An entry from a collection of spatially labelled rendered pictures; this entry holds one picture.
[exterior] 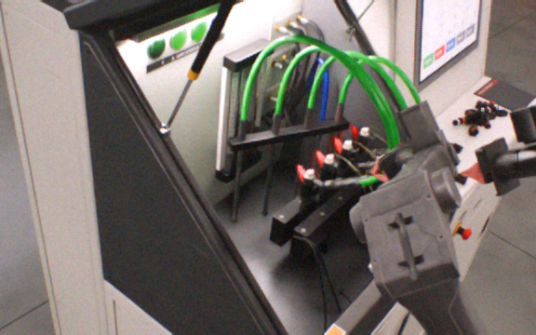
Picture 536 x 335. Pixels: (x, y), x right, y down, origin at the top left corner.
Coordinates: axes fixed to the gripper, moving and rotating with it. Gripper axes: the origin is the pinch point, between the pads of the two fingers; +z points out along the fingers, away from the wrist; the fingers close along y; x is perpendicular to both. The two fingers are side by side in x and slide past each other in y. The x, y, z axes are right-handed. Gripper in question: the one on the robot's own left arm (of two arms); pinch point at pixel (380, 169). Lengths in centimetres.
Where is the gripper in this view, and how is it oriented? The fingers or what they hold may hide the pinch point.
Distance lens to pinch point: 123.4
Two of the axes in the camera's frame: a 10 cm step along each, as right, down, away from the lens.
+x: 5.0, 8.6, 0.8
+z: -3.8, 1.4, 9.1
